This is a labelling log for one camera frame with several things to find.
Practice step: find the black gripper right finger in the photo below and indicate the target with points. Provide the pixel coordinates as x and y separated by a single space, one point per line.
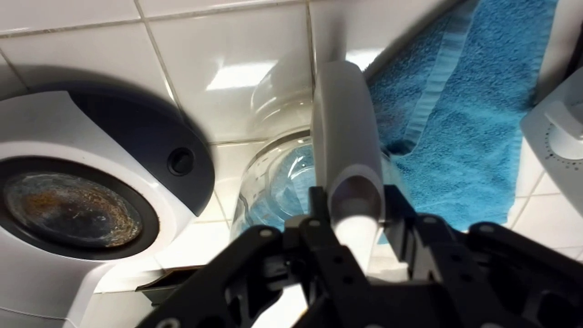
485 277

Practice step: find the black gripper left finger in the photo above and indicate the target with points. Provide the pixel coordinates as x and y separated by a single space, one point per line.
250 275

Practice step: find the glass coffee jar white handle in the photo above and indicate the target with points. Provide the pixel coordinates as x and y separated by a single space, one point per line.
339 153

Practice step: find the white coffeemaker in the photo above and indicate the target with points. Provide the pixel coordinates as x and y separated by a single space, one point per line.
89 177

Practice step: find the blue towel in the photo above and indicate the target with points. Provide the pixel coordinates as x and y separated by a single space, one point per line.
450 102

